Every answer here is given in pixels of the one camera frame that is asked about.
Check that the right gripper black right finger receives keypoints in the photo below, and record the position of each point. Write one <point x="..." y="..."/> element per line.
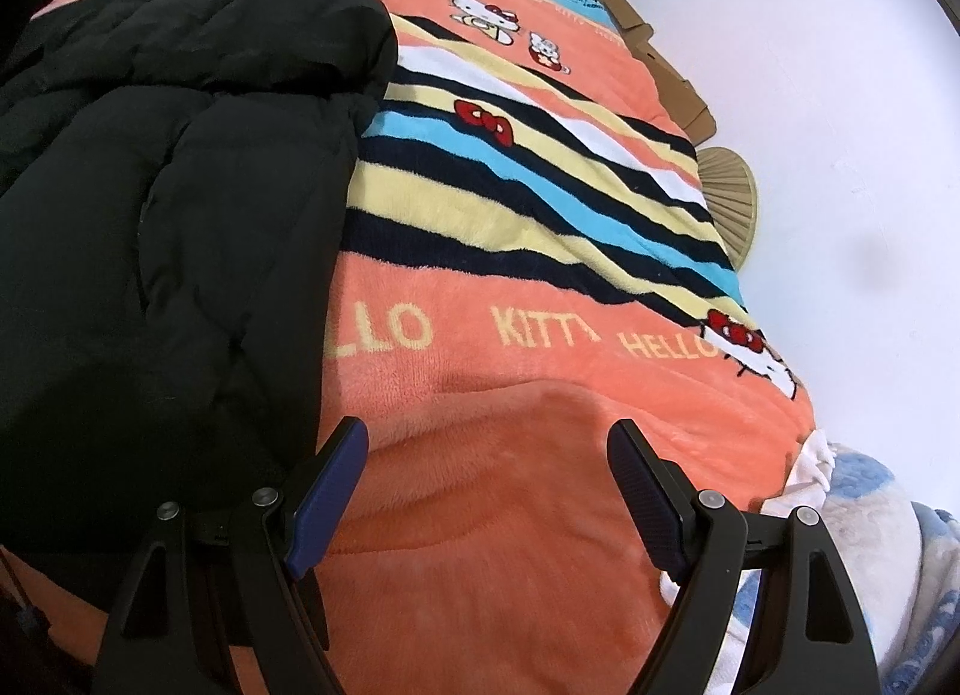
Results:
<point x="806" y="632"/>

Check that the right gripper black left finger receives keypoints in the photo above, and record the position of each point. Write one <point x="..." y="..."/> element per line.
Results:
<point x="237" y="575"/>

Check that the black puffer jacket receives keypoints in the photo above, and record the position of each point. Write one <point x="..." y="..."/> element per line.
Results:
<point x="174" y="177"/>

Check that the white blue patterned quilt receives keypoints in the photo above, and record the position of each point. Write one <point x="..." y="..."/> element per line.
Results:
<point x="902" y="557"/>

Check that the beige folding fan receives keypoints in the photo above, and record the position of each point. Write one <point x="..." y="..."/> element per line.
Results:
<point x="730" y="191"/>

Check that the Hello Kitty striped blanket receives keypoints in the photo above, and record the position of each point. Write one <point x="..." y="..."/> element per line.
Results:
<point x="526" y="257"/>

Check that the brown cardboard pieces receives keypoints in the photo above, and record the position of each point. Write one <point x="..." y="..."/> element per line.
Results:
<point x="683" y="103"/>

